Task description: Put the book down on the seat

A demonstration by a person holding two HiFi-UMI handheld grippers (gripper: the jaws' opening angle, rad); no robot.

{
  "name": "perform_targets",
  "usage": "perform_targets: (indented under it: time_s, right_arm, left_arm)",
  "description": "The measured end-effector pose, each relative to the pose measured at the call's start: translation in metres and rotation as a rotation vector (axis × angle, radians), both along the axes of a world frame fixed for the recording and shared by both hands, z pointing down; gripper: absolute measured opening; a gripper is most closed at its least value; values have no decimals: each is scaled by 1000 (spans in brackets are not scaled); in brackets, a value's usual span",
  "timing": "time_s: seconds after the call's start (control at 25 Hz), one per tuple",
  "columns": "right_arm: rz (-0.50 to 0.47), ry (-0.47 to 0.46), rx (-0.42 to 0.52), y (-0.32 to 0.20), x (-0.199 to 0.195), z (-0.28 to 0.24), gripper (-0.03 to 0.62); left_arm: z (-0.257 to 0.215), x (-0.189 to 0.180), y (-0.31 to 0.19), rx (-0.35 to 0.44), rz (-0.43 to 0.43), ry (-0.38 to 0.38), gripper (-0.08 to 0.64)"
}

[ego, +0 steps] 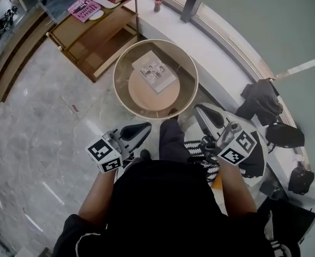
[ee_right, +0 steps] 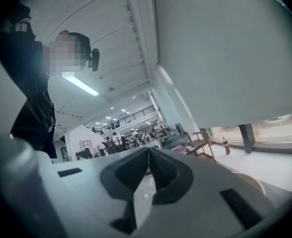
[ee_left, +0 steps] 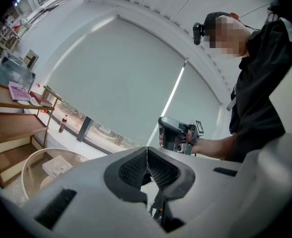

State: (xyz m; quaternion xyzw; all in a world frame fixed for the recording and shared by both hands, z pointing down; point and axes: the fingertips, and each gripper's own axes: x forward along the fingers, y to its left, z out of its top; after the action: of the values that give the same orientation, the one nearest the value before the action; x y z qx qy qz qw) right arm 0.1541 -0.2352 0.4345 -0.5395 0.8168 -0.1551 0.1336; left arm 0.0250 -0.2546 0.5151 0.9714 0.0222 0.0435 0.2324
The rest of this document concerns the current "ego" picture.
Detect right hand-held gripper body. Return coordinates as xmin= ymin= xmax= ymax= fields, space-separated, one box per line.
xmin=199 ymin=122 xmax=257 ymax=166

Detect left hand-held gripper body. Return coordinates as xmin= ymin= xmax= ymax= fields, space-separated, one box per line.
xmin=85 ymin=128 xmax=134 ymax=174

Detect round white pouf seat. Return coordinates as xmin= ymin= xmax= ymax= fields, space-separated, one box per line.
xmin=184 ymin=102 xmax=268 ymax=188

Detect grey photo cover book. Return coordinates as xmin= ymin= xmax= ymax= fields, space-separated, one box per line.
xmin=131 ymin=50 xmax=178 ymax=95

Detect person's right forearm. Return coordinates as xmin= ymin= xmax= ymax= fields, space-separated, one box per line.
xmin=217 ymin=161 xmax=257 ymax=219

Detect person's left forearm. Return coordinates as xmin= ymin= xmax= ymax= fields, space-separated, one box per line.
xmin=78 ymin=167 xmax=118 ymax=226

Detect pink book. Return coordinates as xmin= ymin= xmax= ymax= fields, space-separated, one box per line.
xmin=67 ymin=0 xmax=102 ymax=23

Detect black white patterned blanket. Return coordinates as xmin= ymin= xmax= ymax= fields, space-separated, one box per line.
xmin=184 ymin=139 xmax=265 ymax=183

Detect person's right leg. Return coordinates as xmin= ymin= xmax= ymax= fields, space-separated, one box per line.
xmin=159 ymin=118 xmax=193 ymax=163

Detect round glass side table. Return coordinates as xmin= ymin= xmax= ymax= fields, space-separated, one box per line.
xmin=112 ymin=38 xmax=200 ymax=120

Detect black jacket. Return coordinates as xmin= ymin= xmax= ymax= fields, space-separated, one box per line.
xmin=236 ymin=78 xmax=284 ymax=127

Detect black backpack white logo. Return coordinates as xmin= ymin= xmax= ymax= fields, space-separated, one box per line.
xmin=266 ymin=122 xmax=305 ymax=148

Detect dark grey bin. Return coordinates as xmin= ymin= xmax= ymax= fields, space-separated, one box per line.
xmin=259 ymin=182 xmax=291 ymax=201

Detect white window ledge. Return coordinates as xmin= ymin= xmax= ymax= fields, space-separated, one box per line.
xmin=124 ymin=0 xmax=315 ymax=206

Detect person's black shirt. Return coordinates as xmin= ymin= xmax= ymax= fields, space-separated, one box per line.
xmin=52 ymin=158 xmax=302 ymax=257

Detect grey roller blind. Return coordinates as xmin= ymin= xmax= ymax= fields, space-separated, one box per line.
xmin=274 ymin=60 xmax=315 ymax=206
xmin=172 ymin=0 xmax=315 ymax=79

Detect wooden shelf cart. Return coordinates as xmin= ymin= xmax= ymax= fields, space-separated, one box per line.
xmin=48 ymin=0 xmax=140 ymax=83

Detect small white round dish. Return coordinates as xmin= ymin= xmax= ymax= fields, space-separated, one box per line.
xmin=88 ymin=9 xmax=105 ymax=21

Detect white oval dish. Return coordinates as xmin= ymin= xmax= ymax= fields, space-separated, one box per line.
xmin=92 ymin=0 xmax=121 ymax=10

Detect wooden steps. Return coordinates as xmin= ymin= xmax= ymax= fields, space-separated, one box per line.
xmin=0 ymin=6 xmax=53 ymax=103

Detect black equipment pile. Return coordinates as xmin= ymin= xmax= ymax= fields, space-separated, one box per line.
xmin=0 ymin=5 xmax=19 ymax=49

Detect black window post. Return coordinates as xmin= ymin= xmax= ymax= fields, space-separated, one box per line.
xmin=179 ymin=0 xmax=201 ymax=24

